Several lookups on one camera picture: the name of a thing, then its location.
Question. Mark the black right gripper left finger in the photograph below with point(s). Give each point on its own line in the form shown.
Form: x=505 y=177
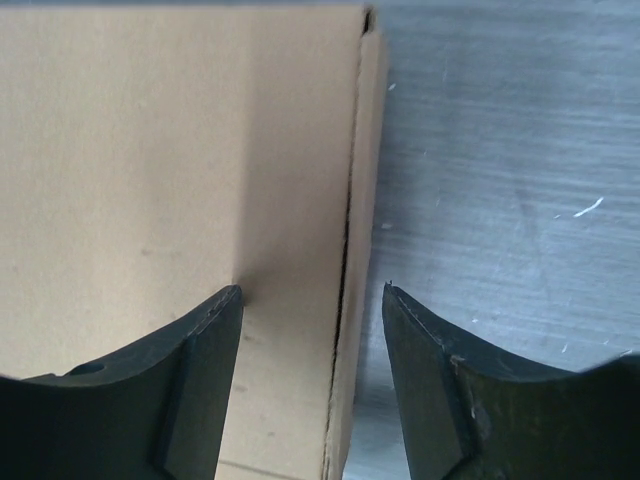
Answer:
x=154 y=409

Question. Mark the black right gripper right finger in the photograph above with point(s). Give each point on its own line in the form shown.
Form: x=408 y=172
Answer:
x=472 y=410

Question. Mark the brown cardboard box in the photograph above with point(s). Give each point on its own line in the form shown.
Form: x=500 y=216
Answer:
x=152 y=155

